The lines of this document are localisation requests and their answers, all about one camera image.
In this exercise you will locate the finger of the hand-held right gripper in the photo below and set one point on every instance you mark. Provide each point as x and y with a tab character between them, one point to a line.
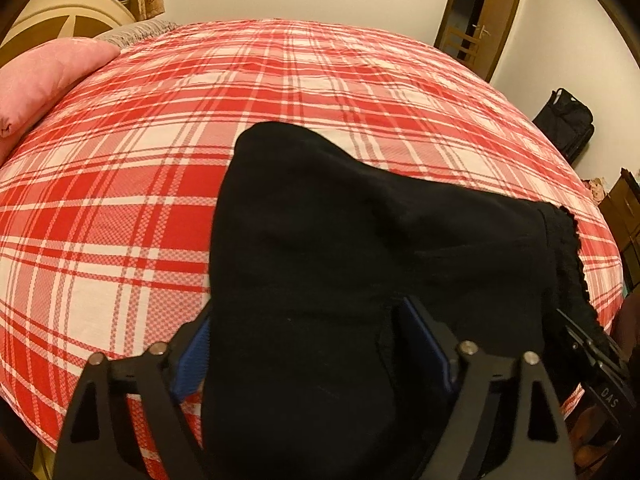
590	347

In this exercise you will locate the wooden chair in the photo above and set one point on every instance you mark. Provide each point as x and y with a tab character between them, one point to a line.
457	45

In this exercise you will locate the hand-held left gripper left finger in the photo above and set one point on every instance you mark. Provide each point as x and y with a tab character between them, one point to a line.
192	360

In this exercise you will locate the brown wooden door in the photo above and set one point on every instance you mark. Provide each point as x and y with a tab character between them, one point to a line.
500	20

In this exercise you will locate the brown wooden cabinet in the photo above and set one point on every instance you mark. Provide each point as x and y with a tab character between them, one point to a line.
622	220

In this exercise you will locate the brown door frame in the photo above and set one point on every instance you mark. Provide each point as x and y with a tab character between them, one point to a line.
452	0

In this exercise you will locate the black bag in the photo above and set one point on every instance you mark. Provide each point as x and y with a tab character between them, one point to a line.
565	122

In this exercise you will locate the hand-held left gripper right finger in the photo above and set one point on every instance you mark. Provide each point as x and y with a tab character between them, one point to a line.
425	340

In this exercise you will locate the cream round headboard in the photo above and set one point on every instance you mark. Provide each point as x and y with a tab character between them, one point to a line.
60	15

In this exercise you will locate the red plaid bed sheet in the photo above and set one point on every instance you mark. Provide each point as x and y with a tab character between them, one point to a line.
125	185

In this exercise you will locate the black pants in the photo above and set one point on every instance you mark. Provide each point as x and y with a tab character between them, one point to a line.
325	260

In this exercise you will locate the pink clothes pile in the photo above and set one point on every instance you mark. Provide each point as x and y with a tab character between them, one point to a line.
595	190

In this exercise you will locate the grey striped pillow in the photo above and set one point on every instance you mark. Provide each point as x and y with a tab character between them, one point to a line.
135	32

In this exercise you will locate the pink pillow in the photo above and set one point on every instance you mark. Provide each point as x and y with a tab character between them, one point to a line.
40	80

